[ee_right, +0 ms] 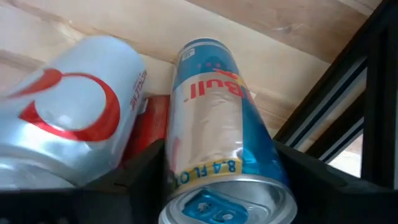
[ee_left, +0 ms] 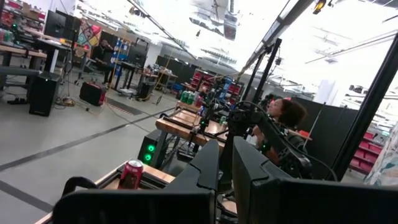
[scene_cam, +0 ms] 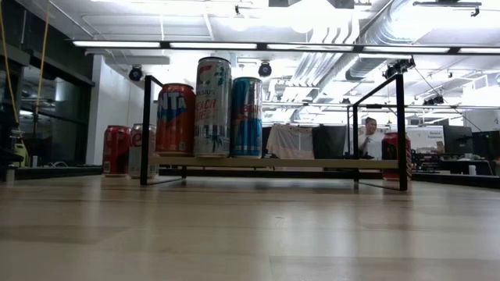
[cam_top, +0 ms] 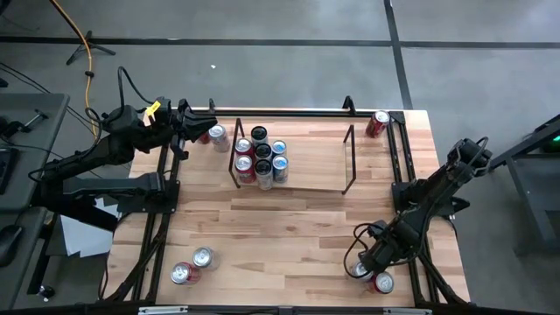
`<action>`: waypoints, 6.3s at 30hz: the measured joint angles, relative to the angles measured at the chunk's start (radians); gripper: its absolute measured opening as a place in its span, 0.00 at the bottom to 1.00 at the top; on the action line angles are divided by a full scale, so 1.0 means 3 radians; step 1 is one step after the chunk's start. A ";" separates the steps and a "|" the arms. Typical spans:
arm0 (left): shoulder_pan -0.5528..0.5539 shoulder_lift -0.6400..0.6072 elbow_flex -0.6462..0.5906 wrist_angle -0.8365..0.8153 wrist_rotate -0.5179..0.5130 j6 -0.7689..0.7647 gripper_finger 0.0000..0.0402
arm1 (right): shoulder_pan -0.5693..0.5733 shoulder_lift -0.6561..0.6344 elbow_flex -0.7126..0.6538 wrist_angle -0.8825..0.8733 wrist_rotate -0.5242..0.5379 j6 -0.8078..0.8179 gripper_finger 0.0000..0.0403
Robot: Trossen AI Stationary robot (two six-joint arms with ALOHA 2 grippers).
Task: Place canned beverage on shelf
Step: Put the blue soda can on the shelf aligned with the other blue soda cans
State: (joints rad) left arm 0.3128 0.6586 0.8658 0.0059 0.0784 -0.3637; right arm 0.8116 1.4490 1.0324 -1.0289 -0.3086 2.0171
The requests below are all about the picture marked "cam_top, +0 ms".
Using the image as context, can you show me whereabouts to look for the black tripod base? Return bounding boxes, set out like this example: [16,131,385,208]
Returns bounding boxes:
[65,29,117,67]

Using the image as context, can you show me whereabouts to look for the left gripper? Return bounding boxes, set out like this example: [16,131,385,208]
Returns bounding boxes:
[146,98,219,161]

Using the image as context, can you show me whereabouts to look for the silver Diet Coke can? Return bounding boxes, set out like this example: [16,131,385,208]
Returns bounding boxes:
[192,246,220,270]
[349,260,375,284]
[207,124,231,153]

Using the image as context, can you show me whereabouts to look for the black keyboard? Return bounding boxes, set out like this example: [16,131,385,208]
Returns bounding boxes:
[0,147,19,196]

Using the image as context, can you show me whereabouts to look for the black metal table frame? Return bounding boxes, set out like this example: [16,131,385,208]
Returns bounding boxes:
[102,107,472,307]

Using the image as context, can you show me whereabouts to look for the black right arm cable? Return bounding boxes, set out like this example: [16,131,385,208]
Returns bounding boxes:
[343,220,395,281]

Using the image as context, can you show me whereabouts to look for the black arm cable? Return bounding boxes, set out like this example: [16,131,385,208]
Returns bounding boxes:
[343,220,395,281]
[85,66,154,145]

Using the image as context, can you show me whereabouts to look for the grey equipment stand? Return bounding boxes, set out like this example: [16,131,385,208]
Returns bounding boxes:
[489,113,560,256]

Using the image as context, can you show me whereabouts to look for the yellow cable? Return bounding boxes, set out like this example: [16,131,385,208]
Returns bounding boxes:
[48,0,102,141]

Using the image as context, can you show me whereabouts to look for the wooden shelf black frame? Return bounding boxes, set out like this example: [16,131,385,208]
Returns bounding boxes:
[227,116,358,196]

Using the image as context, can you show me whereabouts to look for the black desk clamp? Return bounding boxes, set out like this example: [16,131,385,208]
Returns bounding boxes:
[2,108,49,137]

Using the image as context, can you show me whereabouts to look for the blue silver Red Bull can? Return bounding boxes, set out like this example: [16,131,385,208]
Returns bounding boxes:
[270,139,289,158]
[271,155,291,185]

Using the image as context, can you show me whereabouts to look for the silver aluminium bracket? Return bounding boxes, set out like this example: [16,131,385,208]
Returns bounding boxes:
[137,305,189,315]
[382,307,433,315]

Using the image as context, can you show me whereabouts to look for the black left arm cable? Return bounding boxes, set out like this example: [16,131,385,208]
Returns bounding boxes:
[85,66,154,145]

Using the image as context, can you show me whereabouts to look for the white paper sheets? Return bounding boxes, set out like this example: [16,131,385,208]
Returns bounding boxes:
[59,196,122,259]

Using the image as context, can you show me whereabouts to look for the tall white Celsius can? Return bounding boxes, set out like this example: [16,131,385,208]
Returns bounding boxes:
[249,125,270,145]
[255,143,274,162]
[253,158,275,192]

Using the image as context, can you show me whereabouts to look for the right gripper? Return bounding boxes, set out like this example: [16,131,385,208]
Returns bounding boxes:
[359,221,417,276]

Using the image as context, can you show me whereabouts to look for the dark grey side desk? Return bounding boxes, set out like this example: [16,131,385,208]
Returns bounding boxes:
[0,207,48,310]
[0,93,71,211]

